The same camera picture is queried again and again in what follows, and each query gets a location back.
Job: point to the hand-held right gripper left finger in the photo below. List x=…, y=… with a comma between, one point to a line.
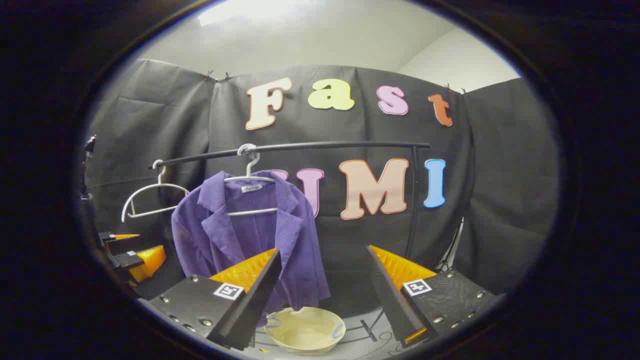
x=200, y=305

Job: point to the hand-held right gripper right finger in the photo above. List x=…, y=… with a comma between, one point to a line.
x=395, y=300

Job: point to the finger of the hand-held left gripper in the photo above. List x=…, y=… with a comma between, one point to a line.
x=125, y=244
x=145, y=262

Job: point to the purple jacket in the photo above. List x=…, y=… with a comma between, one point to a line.
x=250, y=240

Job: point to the beige laundry hamper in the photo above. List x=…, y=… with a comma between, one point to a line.
x=305, y=330

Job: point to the white clothes hanger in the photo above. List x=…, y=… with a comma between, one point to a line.
x=162, y=184
x=248, y=170

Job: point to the black clothes rack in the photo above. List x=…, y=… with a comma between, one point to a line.
x=350, y=145

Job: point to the black backdrop cloth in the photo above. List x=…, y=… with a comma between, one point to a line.
x=500, y=175

